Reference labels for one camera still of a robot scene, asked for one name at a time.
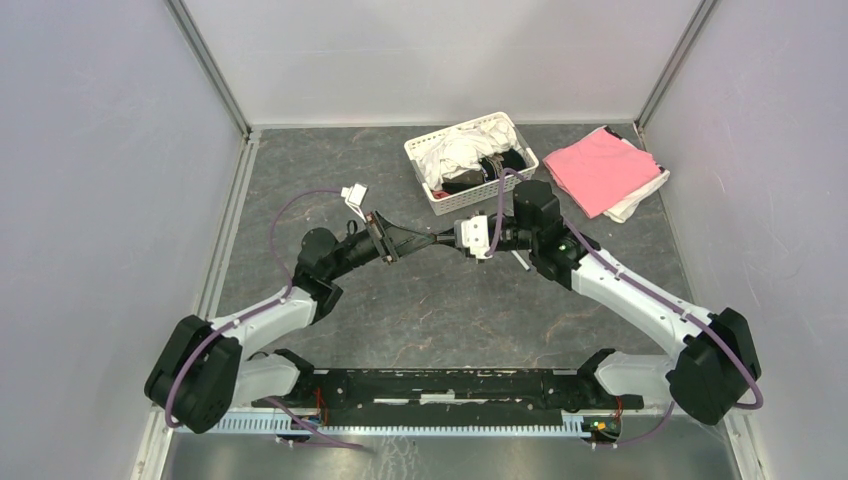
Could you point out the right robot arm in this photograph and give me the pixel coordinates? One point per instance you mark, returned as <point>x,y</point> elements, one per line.
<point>708,364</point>

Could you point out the white cloth in basket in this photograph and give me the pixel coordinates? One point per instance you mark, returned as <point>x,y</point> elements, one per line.
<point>460,149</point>

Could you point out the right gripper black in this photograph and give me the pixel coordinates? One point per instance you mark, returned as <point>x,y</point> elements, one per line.
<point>449,237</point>

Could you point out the white marker pen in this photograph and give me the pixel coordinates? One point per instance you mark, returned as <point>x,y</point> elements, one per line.
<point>521,261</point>

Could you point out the pink folded cloth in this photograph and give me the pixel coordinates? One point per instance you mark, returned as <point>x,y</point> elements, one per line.
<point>570,169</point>

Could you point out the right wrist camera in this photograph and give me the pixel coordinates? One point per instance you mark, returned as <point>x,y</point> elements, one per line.
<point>472,237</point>

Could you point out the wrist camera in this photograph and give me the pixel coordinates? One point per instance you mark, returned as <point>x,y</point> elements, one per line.
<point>472,237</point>
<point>353,197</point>

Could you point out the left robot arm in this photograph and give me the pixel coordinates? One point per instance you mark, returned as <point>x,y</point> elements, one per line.
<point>207,366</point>

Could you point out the white folded cloth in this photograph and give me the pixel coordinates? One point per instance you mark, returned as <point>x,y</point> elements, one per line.
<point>622,174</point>

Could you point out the white plastic basket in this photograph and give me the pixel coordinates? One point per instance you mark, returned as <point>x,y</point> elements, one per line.
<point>441,203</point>

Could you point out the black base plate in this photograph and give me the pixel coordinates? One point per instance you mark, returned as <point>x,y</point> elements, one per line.
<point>458,397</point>

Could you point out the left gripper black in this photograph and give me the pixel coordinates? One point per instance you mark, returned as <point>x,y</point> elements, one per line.
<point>396,241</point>

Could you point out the black cloth in basket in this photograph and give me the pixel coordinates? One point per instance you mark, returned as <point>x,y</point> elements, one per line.
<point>490,169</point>

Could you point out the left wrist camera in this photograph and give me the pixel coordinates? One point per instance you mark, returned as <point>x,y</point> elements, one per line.
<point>353,197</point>

